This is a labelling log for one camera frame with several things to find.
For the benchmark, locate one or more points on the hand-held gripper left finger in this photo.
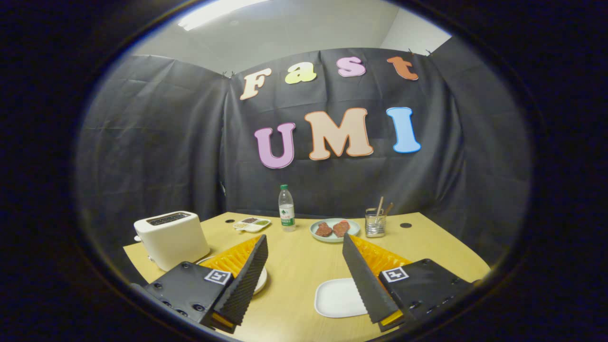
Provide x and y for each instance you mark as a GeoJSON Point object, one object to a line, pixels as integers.
{"type": "Point", "coordinates": [244, 285]}

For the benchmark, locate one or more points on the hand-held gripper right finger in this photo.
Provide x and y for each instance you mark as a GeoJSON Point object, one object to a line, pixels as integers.
{"type": "Point", "coordinates": [365, 280]}

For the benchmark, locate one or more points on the white square plate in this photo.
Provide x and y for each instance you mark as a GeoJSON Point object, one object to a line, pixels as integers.
{"type": "Point", "coordinates": [337, 297]}

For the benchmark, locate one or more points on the pale green round plate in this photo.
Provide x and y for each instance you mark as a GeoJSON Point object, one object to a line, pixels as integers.
{"type": "Point", "coordinates": [335, 239]}

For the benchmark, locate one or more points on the clear glass utensil holder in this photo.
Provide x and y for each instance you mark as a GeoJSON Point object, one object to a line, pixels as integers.
{"type": "Point", "coordinates": [375, 228]}

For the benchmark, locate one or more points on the brown meat piece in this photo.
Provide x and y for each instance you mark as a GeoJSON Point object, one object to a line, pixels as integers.
{"type": "Point", "coordinates": [324, 230]}
{"type": "Point", "coordinates": [341, 228]}

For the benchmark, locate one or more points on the white divided sauce dish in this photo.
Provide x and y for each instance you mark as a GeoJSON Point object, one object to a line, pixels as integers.
{"type": "Point", "coordinates": [251, 224]}

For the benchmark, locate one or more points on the wooden stick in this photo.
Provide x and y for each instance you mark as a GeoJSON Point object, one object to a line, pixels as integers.
{"type": "Point", "coordinates": [388, 208]}
{"type": "Point", "coordinates": [379, 206]}

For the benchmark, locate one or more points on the clear plastic water bottle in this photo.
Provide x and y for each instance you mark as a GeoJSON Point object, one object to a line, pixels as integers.
{"type": "Point", "coordinates": [286, 213]}

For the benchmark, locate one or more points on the white toaster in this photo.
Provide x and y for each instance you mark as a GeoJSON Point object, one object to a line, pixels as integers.
{"type": "Point", "coordinates": [173, 242]}

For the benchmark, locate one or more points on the black backdrop cloth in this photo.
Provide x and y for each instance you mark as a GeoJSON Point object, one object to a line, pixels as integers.
{"type": "Point", "coordinates": [156, 142]}

